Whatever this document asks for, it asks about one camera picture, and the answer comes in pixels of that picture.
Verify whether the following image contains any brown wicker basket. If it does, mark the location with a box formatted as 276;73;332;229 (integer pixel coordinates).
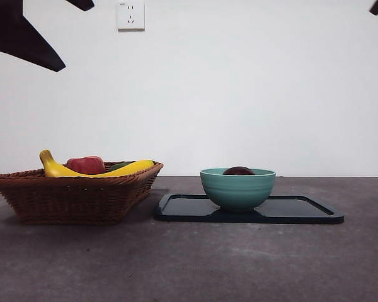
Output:
0;160;164;226

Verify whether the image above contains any green vegetable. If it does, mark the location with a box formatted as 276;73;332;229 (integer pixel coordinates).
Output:
106;161;136;172

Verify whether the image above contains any dark rectangular tray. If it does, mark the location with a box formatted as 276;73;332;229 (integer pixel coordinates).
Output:
153;193;345;225

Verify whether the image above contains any dark purple plum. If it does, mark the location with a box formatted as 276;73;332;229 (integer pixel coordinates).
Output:
222;166;256;176

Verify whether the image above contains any white wall socket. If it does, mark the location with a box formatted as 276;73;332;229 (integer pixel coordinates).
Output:
117;1;146;31

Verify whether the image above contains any teal ribbed bowl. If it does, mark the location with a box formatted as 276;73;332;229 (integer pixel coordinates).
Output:
199;167;277;212

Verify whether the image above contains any red apple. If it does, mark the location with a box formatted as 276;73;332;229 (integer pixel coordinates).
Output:
66;155;107;175

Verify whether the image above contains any yellow banana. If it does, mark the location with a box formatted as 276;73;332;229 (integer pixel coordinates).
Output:
39;149;155;179

